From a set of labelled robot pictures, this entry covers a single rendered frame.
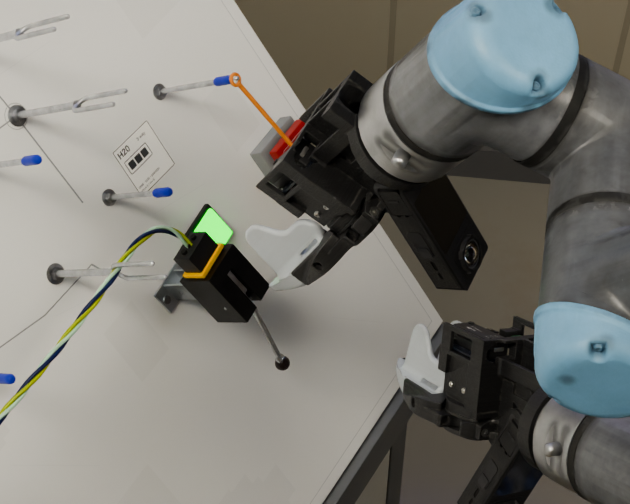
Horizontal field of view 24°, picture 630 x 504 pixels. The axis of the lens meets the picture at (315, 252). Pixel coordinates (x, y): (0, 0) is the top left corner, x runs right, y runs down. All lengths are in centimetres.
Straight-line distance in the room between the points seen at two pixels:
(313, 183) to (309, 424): 48
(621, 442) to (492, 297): 170
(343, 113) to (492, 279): 176
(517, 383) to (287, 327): 37
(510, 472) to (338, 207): 25
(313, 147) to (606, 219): 26
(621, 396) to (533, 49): 20
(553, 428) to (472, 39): 32
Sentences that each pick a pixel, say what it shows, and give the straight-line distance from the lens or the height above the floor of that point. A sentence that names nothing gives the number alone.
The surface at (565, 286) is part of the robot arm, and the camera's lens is 81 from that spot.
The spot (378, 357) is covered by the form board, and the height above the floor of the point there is 91.
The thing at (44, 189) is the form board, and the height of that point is 122.
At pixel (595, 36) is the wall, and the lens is 260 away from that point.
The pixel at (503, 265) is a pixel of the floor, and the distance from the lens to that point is 272.
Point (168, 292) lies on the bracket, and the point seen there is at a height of 110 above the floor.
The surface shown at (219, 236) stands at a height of 110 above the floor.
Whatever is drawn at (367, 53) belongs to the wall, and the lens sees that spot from 264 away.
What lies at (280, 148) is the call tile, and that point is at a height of 114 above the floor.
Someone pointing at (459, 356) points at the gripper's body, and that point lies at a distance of 110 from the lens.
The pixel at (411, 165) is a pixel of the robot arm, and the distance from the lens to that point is 92.
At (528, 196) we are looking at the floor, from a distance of 283.
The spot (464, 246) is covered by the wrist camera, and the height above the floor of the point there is 135.
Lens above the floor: 215
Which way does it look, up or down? 52 degrees down
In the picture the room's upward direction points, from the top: straight up
